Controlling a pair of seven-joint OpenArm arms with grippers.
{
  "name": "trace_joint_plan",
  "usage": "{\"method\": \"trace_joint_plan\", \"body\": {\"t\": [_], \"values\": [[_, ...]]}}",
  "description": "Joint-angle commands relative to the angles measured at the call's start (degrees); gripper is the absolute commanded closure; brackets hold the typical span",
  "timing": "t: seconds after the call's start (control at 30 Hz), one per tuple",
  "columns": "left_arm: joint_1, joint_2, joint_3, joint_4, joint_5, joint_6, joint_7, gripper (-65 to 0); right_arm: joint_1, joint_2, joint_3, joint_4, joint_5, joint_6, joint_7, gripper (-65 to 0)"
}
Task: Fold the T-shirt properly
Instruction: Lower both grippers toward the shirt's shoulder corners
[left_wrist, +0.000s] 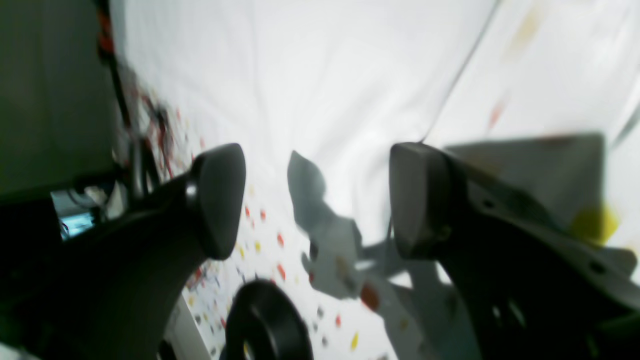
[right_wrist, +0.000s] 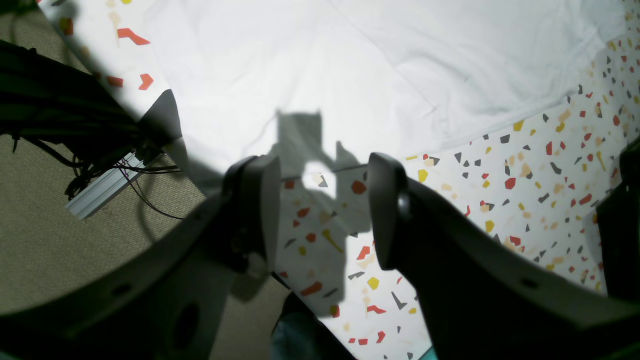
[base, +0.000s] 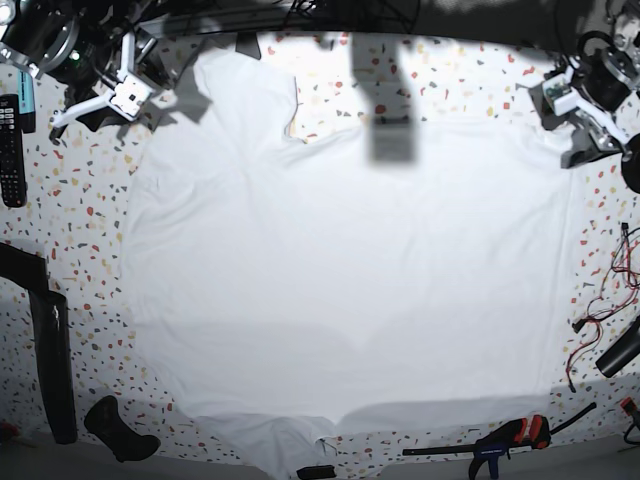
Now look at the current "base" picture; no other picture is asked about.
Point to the light blue highlighter pen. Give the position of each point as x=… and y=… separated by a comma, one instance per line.
x=27, y=112

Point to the black cylinder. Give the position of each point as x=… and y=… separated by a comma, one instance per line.
x=621, y=353

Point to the white T-shirt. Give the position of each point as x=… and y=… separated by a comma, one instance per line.
x=399, y=279

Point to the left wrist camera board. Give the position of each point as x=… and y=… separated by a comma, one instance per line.
x=560, y=96

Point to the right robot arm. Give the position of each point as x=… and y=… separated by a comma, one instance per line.
x=97, y=49

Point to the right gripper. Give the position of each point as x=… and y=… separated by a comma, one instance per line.
x=139, y=56

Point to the black TV remote control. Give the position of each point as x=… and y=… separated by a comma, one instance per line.
x=13, y=183

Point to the black clip at table edge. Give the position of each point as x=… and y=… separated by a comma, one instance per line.
x=247, y=44

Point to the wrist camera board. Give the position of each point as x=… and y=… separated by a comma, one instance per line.
x=560, y=96
x=130, y=96

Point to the small black rectangular device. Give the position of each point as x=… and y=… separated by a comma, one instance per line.
x=320, y=472

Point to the round black object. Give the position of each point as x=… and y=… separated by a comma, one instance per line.
x=630, y=169

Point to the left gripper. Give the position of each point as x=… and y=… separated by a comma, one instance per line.
x=589, y=94

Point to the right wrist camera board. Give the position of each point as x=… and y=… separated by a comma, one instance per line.
x=130, y=96

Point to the black and orange bar clamp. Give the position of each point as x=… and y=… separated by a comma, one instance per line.
x=535, y=434

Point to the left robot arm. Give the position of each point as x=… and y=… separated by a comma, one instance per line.
x=623, y=38

